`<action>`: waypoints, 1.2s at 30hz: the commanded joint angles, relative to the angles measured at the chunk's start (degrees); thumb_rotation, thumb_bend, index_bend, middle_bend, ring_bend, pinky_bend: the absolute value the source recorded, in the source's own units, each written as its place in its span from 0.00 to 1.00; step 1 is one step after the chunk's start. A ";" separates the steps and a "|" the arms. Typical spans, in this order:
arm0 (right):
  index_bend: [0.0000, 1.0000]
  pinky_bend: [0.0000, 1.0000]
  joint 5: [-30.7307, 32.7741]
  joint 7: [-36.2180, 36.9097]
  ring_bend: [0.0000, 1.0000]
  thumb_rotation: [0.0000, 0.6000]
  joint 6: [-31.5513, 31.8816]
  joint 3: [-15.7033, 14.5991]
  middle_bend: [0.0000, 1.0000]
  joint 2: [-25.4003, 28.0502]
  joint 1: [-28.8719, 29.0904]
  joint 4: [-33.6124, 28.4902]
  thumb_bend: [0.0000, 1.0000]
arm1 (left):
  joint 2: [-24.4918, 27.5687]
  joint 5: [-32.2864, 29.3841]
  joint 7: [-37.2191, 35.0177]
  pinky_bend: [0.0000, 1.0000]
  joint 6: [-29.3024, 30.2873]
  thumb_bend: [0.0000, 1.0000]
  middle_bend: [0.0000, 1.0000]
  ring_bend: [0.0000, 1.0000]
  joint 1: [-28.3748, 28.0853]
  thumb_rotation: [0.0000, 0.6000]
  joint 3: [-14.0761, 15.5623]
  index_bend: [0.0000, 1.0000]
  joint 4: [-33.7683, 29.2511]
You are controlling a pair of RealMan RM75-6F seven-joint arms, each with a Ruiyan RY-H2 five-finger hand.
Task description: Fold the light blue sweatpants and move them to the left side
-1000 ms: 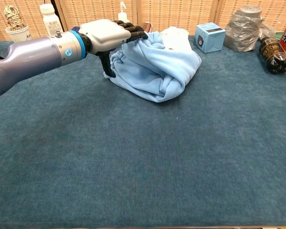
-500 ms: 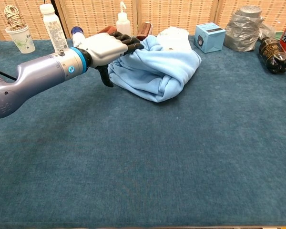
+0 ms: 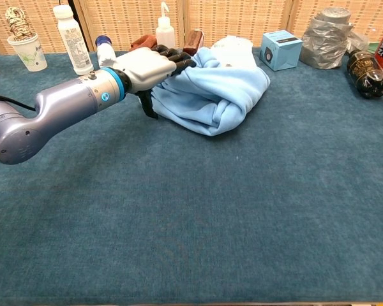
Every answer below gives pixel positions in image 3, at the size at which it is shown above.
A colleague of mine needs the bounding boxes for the light blue cardboard box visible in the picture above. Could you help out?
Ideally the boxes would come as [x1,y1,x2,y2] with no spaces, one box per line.
[260,29,304,71]

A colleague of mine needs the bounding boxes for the light blue fleece pants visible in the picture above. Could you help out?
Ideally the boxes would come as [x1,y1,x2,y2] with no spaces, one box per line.
[150,47,271,137]

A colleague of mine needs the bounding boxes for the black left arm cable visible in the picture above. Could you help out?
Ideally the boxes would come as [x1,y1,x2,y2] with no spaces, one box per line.
[0,92,38,112]

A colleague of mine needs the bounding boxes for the white paper cup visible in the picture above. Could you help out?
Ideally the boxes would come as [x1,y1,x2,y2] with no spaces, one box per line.
[6,33,48,73]

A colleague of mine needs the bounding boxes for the bamboo folding screen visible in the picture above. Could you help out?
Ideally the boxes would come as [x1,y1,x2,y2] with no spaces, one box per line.
[0,0,383,55]

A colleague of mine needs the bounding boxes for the teal table cloth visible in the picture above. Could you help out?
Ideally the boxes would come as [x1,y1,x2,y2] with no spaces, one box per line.
[0,47,383,303]

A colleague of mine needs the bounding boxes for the tall white plastic bottle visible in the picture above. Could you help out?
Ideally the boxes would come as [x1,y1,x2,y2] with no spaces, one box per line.
[52,5,94,76]

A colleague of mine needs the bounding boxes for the rust brown cloth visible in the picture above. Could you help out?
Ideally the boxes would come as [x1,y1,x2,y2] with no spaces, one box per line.
[130,34,157,50]

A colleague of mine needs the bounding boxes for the white bottle with blue cap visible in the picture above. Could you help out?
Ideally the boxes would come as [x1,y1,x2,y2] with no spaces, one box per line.
[94,34,117,69]

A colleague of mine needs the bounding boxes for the white powder bag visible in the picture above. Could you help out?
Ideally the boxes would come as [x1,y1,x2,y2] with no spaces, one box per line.
[210,35,259,69]

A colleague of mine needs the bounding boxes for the translucent squeeze wash bottle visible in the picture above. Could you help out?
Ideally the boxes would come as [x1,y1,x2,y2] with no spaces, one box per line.
[155,1,176,50]

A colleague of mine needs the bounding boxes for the grey garbage bag roll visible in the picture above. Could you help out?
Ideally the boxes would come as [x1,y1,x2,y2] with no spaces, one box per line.
[299,6,370,70]

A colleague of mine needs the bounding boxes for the black bottle with gold label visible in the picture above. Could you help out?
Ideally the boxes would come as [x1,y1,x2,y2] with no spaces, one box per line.
[346,49,383,99]

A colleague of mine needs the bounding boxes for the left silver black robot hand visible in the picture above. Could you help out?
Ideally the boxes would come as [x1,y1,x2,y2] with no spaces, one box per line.
[121,44,197,119]

